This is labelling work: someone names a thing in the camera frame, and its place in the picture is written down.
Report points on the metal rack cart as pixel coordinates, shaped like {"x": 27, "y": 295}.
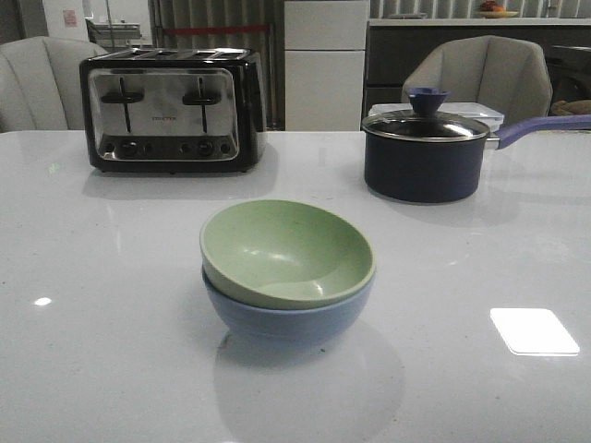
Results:
{"x": 113, "y": 36}

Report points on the dark kitchen counter cabinet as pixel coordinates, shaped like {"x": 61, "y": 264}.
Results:
{"x": 396, "y": 47}

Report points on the grey armchair right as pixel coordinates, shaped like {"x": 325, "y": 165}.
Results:
{"x": 507, "y": 75}

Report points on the glass pot lid blue knob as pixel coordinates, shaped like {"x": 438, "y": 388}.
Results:
{"x": 424, "y": 121}

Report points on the white refrigerator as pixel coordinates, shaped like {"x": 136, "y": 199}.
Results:
{"x": 324, "y": 54}

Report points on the grey armchair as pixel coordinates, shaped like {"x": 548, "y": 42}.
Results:
{"x": 40, "y": 84}
{"x": 507, "y": 75}

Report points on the clear plastic storage box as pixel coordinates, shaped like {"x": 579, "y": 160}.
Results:
{"x": 473, "y": 110}

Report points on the green bowl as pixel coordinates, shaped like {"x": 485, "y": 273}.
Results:
{"x": 284, "y": 254}

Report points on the fruit plate on counter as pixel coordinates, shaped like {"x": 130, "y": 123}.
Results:
{"x": 492, "y": 9}

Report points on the dark blue saucepan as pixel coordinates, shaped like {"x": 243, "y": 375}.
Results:
{"x": 439, "y": 172}

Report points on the blue bowl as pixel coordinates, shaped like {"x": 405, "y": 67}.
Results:
{"x": 295, "y": 328}

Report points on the grey armchair left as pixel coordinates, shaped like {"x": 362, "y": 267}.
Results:
{"x": 40, "y": 84}

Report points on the black chrome four-slot toaster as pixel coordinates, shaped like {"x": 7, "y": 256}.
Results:
{"x": 174, "y": 111}

